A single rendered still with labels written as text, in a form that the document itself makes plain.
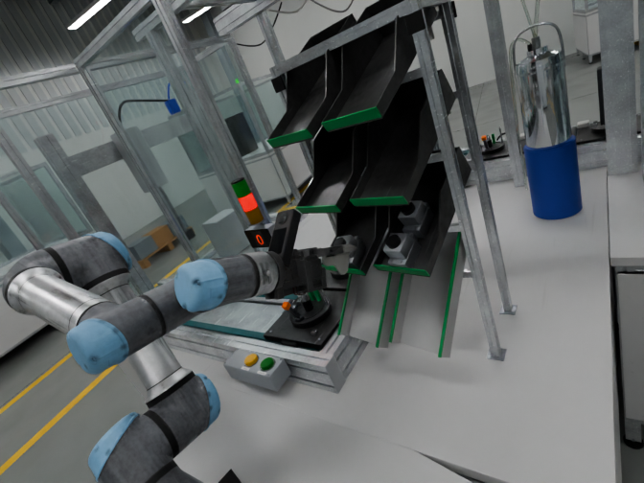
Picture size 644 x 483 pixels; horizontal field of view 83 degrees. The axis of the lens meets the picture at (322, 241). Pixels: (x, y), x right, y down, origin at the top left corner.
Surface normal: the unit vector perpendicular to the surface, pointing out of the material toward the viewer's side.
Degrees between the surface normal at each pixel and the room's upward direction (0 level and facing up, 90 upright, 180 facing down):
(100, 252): 69
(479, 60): 90
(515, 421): 0
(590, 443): 0
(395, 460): 0
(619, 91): 90
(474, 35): 90
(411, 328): 45
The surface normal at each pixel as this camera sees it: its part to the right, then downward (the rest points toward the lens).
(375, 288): -0.71, -0.24
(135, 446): 0.39, -0.68
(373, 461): -0.36, -0.85
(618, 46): -0.52, 0.52
